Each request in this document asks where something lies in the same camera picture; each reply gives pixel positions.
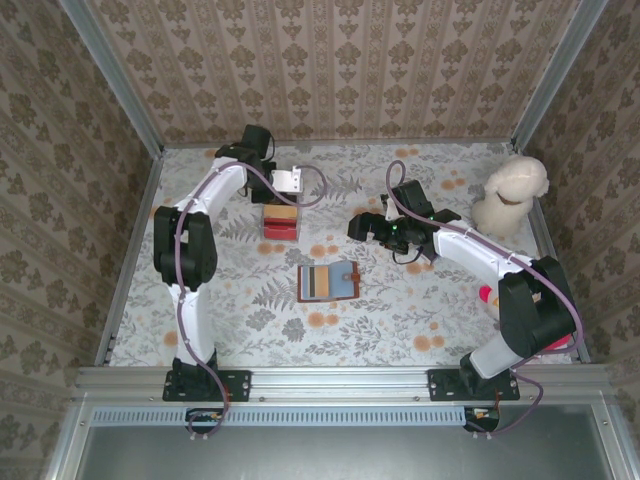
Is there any brown leather card holder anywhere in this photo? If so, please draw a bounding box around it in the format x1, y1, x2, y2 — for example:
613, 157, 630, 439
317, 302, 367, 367
296, 260, 362, 304

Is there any red credit card stack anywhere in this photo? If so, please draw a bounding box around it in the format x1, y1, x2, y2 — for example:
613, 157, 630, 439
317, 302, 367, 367
263, 218, 300, 242

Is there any tan credit card dark stripe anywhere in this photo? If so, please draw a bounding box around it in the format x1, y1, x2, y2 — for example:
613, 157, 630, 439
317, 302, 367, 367
305, 266, 332, 300

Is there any red and tan box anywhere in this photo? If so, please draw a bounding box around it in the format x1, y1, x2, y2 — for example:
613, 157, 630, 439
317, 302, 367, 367
261, 191, 305, 244

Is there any white plush toy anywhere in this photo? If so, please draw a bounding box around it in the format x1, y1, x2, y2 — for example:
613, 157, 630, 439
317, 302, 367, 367
470, 154, 551, 239

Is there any floral tablecloth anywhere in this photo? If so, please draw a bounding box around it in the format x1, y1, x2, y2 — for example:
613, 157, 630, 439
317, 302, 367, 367
106, 141, 575, 369

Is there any grey metal sheet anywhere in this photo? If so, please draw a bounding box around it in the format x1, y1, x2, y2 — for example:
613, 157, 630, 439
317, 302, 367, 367
43, 403, 640, 480

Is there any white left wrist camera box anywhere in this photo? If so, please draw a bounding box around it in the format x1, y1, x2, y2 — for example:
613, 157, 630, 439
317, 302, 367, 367
270, 165, 305, 194

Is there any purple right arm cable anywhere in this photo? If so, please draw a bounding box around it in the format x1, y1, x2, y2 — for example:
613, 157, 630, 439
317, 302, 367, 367
384, 159, 586, 442

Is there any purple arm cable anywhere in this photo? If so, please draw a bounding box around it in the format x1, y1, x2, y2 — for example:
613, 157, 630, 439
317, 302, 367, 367
173, 160, 330, 442
384, 159, 586, 442

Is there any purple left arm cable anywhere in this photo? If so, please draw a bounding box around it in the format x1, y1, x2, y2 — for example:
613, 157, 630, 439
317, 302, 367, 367
173, 160, 330, 442

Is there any aluminium frame side rail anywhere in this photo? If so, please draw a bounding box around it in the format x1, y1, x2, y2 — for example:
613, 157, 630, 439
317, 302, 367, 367
527, 197, 595, 365
93, 149, 165, 367

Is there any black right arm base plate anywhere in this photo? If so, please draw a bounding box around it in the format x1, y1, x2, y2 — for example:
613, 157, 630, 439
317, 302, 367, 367
426, 367, 522, 403

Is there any aluminium frame corner post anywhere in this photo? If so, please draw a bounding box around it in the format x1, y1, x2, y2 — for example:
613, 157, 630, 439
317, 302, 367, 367
510, 0, 610, 152
58, 0, 167, 157

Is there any aluminium frame cross rail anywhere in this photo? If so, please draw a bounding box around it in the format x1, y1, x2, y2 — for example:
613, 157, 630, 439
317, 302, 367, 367
73, 363, 617, 407

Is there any grey slotted cable duct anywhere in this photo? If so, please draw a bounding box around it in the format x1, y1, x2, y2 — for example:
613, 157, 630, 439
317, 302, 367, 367
91, 405, 467, 429

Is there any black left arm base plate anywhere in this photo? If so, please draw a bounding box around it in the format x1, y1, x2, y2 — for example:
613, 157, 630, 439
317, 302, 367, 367
161, 367, 253, 403

